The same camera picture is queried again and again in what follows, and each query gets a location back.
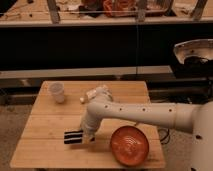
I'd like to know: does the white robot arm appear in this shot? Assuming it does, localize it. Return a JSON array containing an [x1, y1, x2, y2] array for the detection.
[[80, 90, 213, 171]]

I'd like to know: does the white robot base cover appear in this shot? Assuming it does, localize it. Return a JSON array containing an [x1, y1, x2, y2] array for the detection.
[[173, 39, 213, 64]]

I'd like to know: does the orange ribbed plate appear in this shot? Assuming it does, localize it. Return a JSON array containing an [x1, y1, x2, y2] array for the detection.
[[110, 126, 149, 167]]

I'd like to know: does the white plastic bottle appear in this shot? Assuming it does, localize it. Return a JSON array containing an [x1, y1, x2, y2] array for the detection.
[[80, 85, 109, 104]]

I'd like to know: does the wooden table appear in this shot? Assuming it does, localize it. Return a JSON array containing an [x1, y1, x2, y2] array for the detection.
[[10, 81, 165, 170]]

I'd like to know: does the orange object on shelf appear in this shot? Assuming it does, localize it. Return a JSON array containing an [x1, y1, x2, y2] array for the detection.
[[103, 0, 136, 17]]

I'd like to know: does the black cable on floor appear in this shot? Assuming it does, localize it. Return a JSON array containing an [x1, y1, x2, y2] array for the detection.
[[157, 127, 172, 145]]

